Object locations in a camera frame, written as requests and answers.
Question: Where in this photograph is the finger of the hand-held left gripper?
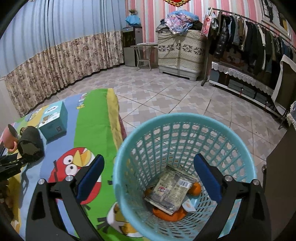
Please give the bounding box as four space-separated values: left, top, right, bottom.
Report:
0 154 25 180

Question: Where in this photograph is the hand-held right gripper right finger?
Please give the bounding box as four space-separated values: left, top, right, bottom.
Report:
193 153 272 241

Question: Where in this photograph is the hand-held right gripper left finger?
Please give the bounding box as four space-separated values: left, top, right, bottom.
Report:
25 154 105 241

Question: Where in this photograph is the black cloth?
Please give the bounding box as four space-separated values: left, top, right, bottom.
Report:
17 126 45 163

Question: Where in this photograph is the grey printed snack packet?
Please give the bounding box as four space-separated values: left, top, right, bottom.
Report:
144 165 193 215

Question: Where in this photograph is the orange plastic wrapper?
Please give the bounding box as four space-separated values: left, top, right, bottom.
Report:
144 188 188 222

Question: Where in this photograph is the light blue plastic basket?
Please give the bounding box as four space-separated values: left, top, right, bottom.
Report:
112 113 258 241

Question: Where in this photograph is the small orange fruit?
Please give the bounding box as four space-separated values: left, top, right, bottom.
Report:
188 182 202 197

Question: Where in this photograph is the pink cup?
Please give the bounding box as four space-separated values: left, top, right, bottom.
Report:
2 124 19 153

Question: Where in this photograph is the white and orange wrapper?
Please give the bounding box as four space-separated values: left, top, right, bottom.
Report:
181 199 198 213

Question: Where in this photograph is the cartoon printed blanket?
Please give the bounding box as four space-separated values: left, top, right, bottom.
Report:
0 88 144 241

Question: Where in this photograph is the teal cardboard box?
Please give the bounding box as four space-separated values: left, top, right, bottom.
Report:
37 101 68 141

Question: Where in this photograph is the low glass-front stand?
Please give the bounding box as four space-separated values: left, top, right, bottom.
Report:
209 68 281 116

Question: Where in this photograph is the grey floral fringed cloth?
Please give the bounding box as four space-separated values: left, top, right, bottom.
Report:
286 101 296 132

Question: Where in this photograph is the white lace cloth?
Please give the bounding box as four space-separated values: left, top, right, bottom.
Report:
211 61 274 96

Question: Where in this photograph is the blue and floral curtain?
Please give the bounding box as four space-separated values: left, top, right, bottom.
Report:
0 0 125 117

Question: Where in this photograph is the dark cloth with white trim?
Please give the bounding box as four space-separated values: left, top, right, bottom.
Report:
271 54 296 114

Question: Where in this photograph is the covered washing machine with laundry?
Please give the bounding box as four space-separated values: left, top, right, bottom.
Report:
157 30 207 81

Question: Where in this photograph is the grey water dispenser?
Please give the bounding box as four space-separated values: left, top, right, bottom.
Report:
122 26 143 67

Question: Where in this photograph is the small metal side table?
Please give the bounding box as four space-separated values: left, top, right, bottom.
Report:
131 43 159 71

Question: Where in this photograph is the row of hanging clothes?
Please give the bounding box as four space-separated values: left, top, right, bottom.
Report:
209 11 296 75

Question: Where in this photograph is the pink hanging gift bag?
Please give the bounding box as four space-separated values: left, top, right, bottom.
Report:
201 13 212 38

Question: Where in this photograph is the pile of folded clothes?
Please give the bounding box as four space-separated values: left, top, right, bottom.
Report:
156 11 205 35

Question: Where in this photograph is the blue cloth cover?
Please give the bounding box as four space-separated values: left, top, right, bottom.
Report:
125 15 141 27

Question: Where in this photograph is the metal clothes rack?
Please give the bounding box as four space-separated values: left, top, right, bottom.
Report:
201 8 296 86

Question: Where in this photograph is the framed wall picture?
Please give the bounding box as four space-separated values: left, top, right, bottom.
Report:
261 0 292 39

